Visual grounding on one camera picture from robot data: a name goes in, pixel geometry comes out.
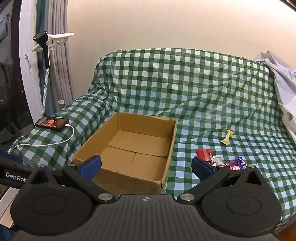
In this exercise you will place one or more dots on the white door frame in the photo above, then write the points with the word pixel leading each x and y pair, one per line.
pixel 27 81

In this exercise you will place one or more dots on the white curtain clip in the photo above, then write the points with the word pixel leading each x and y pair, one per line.
pixel 60 101

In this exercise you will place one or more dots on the person's blue trousers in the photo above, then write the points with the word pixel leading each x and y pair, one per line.
pixel 3 235

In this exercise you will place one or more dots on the red-capped white tube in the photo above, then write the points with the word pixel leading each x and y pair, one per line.
pixel 210 156

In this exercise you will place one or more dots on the purple chocolate bar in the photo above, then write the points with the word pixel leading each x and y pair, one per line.
pixel 241 163

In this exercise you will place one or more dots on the black garment steamer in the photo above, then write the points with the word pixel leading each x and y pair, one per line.
pixel 45 51

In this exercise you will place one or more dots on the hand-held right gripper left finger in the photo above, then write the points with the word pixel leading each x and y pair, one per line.
pixel 90 165

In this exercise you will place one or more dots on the red square snack packet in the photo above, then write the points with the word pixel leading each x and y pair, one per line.
pixel 201 154

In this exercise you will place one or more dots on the silver snack bar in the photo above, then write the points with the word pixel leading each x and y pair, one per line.
pixel 217 160

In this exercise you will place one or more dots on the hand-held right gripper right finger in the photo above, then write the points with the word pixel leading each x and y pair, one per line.
pixel 201 169

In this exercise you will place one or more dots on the cream snack bar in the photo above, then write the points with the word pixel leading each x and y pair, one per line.
pixel 227 137

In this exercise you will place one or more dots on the brown cardboard box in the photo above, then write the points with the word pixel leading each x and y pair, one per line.
pixel 138 143

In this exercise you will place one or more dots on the green checked sofa cover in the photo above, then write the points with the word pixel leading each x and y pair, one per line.
pixel 185 92

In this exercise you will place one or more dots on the pale blue printed sheet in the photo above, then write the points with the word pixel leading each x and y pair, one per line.
pixel 286 92

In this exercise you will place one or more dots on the black smartphone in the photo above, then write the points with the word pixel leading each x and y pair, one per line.
pixel 52 122

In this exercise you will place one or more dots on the white hanger bracket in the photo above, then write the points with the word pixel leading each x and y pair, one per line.
pixel 62 36

